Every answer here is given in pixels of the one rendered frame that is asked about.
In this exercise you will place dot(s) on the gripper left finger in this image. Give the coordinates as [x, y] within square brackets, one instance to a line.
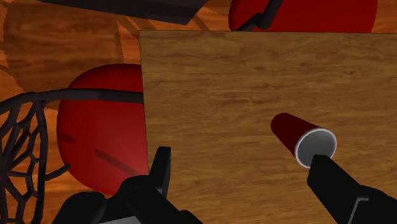
[145, 198]

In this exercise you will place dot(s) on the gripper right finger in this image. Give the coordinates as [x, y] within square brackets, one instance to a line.
[335, 186]

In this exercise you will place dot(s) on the red plastic cup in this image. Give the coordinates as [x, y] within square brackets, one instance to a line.
[288, 128]

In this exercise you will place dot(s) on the wooden table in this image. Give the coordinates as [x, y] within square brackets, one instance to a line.
[248, 86]

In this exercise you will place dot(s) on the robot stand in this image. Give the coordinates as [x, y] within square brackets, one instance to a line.
[139, 7]

